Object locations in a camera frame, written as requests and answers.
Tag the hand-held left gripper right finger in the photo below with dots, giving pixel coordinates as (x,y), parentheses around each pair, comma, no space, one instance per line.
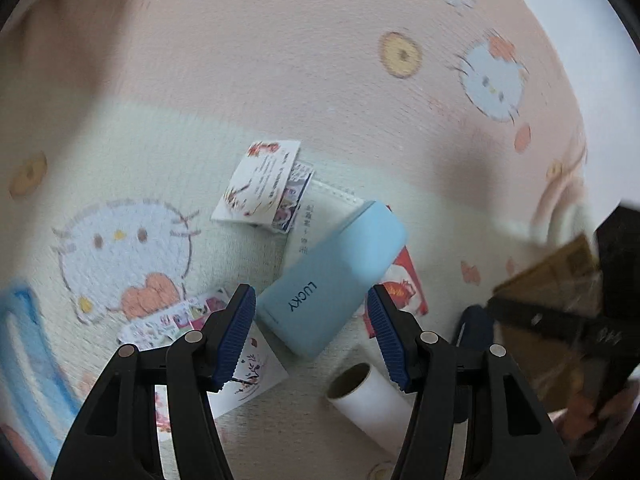
(387,332)

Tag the white card with red flowers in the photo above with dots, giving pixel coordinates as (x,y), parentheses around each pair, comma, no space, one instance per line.
(250,375)
(255,180)

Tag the white paper roll tube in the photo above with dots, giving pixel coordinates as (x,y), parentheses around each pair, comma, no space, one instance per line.
(365,400)

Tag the printed cat blanket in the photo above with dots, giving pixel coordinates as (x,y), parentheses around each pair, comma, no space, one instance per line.
(310,85)

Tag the light blue case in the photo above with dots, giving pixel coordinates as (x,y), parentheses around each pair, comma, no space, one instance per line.
(330,280)

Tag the red printed packet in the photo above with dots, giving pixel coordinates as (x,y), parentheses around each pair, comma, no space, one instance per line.
(402,285)

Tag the cartoon sticker sheet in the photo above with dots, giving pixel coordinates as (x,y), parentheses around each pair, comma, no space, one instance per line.
(170,320)
(292,195)

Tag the dark blue object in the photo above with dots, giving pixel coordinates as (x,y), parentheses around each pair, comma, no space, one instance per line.
(472,330)

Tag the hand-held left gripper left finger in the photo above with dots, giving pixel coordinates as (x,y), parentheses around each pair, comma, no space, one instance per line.
(235,332)

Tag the brown packet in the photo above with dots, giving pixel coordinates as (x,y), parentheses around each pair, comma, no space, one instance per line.
(550,280)

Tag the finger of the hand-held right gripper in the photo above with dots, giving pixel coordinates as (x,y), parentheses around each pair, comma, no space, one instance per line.
(560,325)

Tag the white face mask packet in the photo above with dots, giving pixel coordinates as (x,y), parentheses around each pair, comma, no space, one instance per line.
(320,215)

